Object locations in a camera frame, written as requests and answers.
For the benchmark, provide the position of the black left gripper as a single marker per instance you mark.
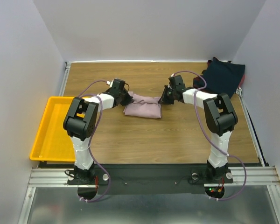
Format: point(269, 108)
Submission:
point(129, 100)

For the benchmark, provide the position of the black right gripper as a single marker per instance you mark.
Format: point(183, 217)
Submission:
point(166, 95)

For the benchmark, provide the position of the pink ribbed tank top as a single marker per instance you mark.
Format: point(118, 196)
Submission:
point(144, 107)

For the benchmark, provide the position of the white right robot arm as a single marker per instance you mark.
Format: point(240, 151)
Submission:
point(220, 118)

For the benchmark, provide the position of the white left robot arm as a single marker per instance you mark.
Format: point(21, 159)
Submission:
point(83, 117)

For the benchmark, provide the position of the folded navy tank top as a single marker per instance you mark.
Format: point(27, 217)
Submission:
point(224, 79)

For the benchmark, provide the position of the striped folded garment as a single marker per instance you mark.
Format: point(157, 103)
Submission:
point(239, 91)

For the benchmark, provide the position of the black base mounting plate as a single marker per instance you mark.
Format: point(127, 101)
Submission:
point(138, 179)

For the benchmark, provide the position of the yellow plastic bin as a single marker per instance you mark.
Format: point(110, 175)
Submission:
point(52, 142)

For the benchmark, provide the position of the aluminium frame rail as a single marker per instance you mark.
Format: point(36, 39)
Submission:
point(48, 178)

